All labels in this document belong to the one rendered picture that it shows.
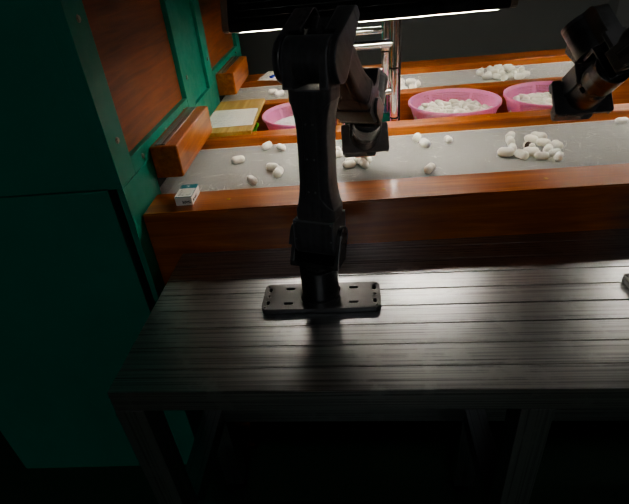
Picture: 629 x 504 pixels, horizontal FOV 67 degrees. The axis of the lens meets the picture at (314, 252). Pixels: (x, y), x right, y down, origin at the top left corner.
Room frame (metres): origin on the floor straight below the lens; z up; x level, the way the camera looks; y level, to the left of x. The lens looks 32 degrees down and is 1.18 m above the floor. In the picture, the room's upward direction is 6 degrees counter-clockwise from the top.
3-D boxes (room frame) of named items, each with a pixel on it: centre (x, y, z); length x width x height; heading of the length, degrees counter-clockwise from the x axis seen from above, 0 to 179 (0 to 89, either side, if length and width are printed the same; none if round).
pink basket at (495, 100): (1.39, -0.46, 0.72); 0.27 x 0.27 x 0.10
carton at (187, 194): (0.90, 0.25, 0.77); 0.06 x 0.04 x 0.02; 175
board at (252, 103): (1.45, 0.20, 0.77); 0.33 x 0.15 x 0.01; 175
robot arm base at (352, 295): (0.64, -0.01, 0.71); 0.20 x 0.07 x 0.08; 83
